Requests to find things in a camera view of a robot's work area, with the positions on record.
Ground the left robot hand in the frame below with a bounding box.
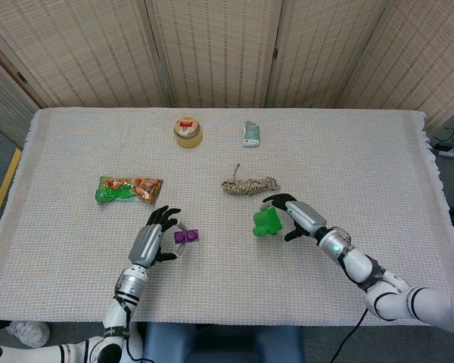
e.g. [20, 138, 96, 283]
[128, 205, 188, 270]

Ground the green white tissue pack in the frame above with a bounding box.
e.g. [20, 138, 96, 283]
[242, 120, 262, 147]

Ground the purple box part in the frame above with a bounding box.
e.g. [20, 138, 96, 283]
[173, 228, 201, 245]

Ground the white woven tablecloth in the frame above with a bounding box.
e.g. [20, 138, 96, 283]
[0, 107, 454, 328]

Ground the woven folding screen panel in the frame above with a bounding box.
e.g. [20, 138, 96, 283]
[266, 0, 396, 109]
[0, 48, 37, 149]
[145, 0, 285, 109]
[0, 0, 173, 109]
[338, 0, 454, 138]

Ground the yellow jar with lid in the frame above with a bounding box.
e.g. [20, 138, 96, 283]
[173, 116, 204, 149]

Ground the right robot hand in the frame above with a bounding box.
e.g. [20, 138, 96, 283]
[260, 194, 328, 243]

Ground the striped rope bundle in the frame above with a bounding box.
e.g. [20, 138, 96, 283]
[221, 163, 281, 197]

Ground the white shoe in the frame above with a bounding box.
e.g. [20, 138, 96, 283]
[5, 321, 51, 349]

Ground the white robot torso column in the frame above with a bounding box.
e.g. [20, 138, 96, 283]
[130, 323, 145, 360]

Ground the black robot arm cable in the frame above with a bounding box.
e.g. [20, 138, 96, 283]
[335, 306, 368, 363]

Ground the green orange snack bag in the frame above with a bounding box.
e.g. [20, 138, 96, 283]
[95, 175, 163, 206]

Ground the black power cable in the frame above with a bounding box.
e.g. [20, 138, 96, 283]
[432, 127, 454, 149]

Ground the green box part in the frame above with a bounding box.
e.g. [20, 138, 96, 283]
[253, 206, 284, 238]

